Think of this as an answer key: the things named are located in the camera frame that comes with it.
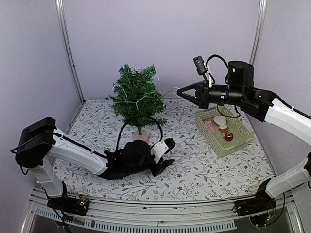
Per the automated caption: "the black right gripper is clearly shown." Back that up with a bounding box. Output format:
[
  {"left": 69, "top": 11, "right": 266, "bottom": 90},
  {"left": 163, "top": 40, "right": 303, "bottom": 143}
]
[{"left": 177, "top": 80, "right": 245, "bottom": 109}]

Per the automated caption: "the clear string light garland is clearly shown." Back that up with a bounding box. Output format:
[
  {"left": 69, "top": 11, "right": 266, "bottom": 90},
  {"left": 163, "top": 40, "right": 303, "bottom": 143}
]
[{"left": 110, "top": 74, "right": 188, "bottom": 132}]

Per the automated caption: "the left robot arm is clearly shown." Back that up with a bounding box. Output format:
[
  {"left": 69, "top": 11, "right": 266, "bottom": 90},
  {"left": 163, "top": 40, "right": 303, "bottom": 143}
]
[{"left": 10, "top": 117, "right": 175, "bottom": 211}]

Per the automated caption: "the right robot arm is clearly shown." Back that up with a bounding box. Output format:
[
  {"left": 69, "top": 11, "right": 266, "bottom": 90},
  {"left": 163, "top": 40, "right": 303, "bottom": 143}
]
[{"left": 177, "top": 56, "right": 311, "bottom": 212}]

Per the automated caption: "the pale round tree base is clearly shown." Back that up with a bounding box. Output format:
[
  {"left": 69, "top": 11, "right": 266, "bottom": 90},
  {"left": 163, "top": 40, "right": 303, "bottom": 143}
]
[{"left": 132, "top": 130, "right": 150, "bottom": 144}]

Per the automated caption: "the small green christmas tree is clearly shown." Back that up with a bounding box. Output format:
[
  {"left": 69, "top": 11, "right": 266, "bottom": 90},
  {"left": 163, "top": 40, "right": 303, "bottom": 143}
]
[{"left": 110, "top": 64, "right": 167, "bottom": 131}]

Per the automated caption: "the floral patterned table mat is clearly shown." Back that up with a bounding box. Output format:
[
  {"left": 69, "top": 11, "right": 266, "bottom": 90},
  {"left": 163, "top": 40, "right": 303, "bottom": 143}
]
[{"left": 53, "top": 99, "right": 274, "bottom": 201}]

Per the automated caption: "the pink bow ornament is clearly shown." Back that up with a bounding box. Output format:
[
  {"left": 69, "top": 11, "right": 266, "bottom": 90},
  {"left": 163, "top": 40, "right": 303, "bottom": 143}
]
[{"left": 204, "top": 121, "right": 215, "bottom": 133}]

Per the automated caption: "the cream balloon ornament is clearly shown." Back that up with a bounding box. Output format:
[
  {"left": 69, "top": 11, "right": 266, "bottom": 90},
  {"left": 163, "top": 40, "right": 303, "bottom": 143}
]
[{"left": 213, "top": 116, "right": 229, "bottom": 133}]

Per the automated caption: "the cream perforated plastic basket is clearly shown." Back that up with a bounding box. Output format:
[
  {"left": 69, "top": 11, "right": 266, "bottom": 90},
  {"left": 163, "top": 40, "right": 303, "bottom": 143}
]
[{"left": 195, "top": 106, "right": 254, "bottom": 158}]

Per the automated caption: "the red ball ornament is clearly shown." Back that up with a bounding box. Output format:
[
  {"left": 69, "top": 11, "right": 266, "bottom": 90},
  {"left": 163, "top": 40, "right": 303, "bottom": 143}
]
[{"left": 224, "top": 132, "right": 234, "bottom": 142}]

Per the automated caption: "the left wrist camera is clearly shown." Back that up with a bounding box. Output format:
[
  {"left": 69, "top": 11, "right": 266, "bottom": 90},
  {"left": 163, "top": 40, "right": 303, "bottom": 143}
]
[{"left": 150, "top": 138, "right": 175, "bottom": 164}]

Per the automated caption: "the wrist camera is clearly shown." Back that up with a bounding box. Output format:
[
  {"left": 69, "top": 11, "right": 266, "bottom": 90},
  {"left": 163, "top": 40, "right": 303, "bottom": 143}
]
[
  {"left": 150, "top": 138, "right": 175, "bottom": 164},
  {"left": 193, "top": 56, "right": 215, "bottom": 87}
]

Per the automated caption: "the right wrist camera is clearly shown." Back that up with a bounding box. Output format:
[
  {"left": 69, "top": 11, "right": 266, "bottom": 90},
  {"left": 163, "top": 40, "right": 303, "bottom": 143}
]
[{"left": 193, "top": 56, "right": 215, "bottom": 87}]

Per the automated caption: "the left black cable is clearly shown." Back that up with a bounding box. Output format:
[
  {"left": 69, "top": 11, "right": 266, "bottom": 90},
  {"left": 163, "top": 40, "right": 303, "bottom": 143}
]
[{"left": 115, "top": 116, "right": 164, "bottom": 152}]

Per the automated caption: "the black cable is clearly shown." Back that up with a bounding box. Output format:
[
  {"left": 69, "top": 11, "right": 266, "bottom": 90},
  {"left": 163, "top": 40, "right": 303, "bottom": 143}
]
[
  {"left": 115, "top": 116, "right": 164, "bottom": 152},
  {"left": 206, "top": 54, "right": 230, "bottom": 84}
]

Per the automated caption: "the right black cable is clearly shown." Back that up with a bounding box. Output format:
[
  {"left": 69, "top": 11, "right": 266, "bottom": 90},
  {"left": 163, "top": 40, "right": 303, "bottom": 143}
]
[{"left": 206, "top": 54, "right": 230, "bottom": 84}]

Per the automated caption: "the front aluminium rail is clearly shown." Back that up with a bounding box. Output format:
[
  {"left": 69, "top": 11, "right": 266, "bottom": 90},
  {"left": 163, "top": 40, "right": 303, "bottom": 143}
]
[{"left": 19, "top": 184, "right": 307, "bottom": 233}]

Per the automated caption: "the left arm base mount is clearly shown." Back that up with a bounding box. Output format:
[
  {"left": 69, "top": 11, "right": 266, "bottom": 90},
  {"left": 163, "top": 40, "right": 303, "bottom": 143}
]
[{"left": 47, "top": 181, "right": 89, "bottom": 216}]

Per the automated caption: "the right aluminium frame post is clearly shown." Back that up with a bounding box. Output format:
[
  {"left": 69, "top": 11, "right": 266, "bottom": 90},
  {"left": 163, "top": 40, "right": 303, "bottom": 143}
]
[{"left": 249, "top": 0, "right": 267, "bottom": 65}]

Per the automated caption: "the aluminium frame post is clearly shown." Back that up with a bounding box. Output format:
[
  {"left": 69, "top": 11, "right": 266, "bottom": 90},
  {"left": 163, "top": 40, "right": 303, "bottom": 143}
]
[
  {"left": 55, "top": 0, "right": 85, "bottom": 103},
  {"left": 249, "top": 0, "right": 267, "bottom": 65}
]

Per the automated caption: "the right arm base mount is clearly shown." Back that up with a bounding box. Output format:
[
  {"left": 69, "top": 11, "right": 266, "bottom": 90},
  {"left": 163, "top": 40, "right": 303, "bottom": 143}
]
[{"left": 232, "top": 178, "right": 276, "bottom": 228}]

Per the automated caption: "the left aluminium frame post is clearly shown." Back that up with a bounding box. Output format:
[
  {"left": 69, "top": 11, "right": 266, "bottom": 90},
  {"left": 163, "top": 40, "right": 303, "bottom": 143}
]
[{"left": 55, "top": 0, "right": 85, "bottom": 103}]

